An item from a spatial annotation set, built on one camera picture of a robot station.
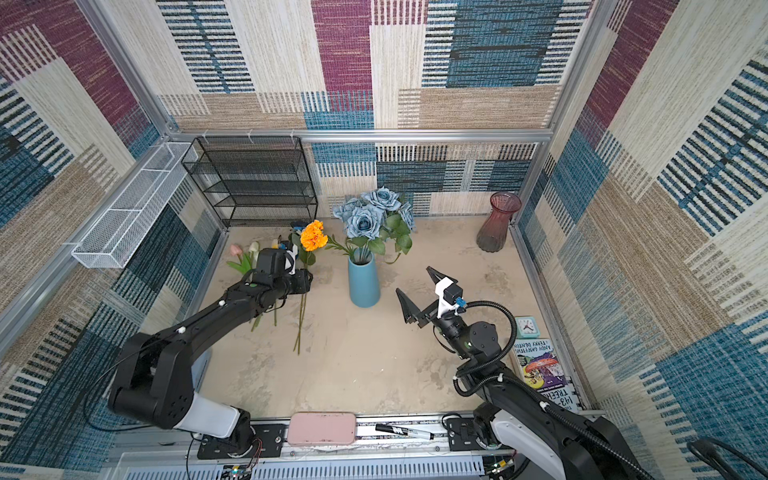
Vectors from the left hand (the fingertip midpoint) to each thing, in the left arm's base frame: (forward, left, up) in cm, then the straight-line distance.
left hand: (306, 271), depth 91 cm
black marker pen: (-40, -28, -12) cm, 50 cm away
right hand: (-14, -30, +15) cm, 36 cm away
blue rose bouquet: (-2, -22, +23) cm, 32 cm away
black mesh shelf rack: (+37, +23, +5) cm, 44 cm away
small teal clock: (-15, -65, -10) cm, 67 cm away
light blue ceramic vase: (-5, -17, +1) cm, 18 cm away
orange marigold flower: (-5, -7, +21) cm, 22 cm away
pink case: (-39, -6, -13) cm, 41 cm away
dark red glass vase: (+17, -60, -2) cm, 63 cm away
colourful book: (-27, -65, -10) cm, 71 cm away
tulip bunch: (+11, +25, -11) cm, 29 cm away
